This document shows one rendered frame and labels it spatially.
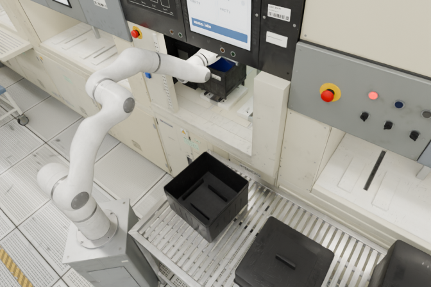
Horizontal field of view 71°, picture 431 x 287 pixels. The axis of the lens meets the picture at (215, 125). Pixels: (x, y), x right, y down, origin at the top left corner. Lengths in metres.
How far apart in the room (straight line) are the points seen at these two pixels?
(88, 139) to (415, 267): 1.18
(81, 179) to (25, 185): 1.85
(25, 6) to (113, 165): 1.41
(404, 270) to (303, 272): 0.33
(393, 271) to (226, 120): 1.01
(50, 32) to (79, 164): 1.90
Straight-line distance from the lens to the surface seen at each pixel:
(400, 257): 1.24
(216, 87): 1.67
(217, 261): 1.39
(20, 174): 3.14
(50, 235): 2.64
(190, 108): 1.78
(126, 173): 2.68
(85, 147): 1.19
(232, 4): 1.07
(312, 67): 1.01
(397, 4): 0.88
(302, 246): 1.32
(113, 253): 1.50
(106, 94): 1.15
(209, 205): 1.49
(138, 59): 1.18
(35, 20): 2.88
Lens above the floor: 2.07
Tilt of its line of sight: 46 degrees down
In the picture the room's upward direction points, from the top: 5 degrees counter-clockwise
